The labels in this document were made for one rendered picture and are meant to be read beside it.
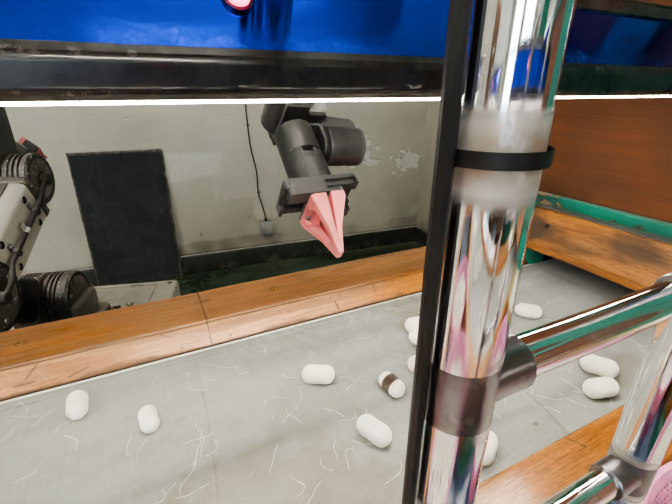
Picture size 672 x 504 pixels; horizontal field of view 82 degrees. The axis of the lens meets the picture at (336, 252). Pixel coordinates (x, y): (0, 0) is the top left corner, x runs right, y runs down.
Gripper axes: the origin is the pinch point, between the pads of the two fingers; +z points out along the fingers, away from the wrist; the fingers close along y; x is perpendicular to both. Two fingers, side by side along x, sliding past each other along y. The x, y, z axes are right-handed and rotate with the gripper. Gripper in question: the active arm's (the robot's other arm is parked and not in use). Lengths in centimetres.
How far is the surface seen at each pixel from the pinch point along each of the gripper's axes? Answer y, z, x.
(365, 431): -5.7, 20.4, -3.3
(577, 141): 44.0, -8.1, -7.4
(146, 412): -23.7, 11.9, 3.5
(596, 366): 22.4, 22.9, -5.6
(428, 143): 152, -125, 123
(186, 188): -2, -127, 150
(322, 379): -6.4, 14.1, 2.2
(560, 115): 43.9, -13.5, -7.8
